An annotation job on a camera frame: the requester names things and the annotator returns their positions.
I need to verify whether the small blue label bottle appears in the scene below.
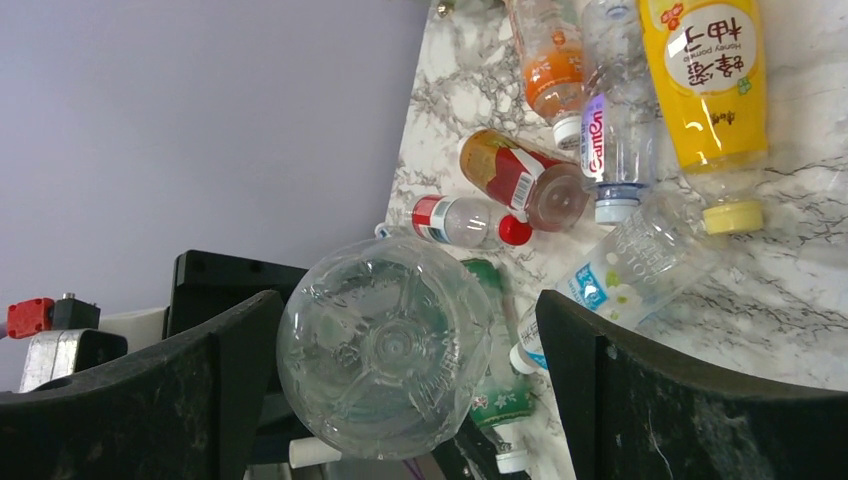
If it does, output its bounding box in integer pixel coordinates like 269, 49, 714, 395
374, 222, 416, 239

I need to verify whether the green tinted tea bottle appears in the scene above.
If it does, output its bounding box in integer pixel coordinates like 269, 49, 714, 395
462, 258, 534, 475

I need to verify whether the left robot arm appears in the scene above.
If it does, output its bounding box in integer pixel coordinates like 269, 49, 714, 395
88, 250, 306, 479

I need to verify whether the red gold drink can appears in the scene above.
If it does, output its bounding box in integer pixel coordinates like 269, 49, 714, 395
458, 129, 588, 233

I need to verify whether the clear purple label bottle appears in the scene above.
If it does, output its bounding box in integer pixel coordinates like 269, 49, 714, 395
580, 1, 659, 226

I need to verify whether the small red label bottle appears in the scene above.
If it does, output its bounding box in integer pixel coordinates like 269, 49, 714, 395
401, 194, 534, 251

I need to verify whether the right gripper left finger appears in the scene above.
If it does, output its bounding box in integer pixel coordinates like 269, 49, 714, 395
1, 291, 284, 479

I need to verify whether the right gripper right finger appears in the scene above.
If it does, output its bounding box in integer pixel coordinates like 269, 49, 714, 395
535, 290, 847, 479

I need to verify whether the orange drink bottle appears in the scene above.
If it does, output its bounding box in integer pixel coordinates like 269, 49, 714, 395
505, 0, 583, 150

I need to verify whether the white blue label bottle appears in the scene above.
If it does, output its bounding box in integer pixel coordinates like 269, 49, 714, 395
508, 192, 720, 378

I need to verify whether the yellow drink bottle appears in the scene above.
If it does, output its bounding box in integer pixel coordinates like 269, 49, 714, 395
638, 0, 768, 235

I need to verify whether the clear green label bottle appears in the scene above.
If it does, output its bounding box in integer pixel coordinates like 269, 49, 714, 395
276, 237, 494, 460

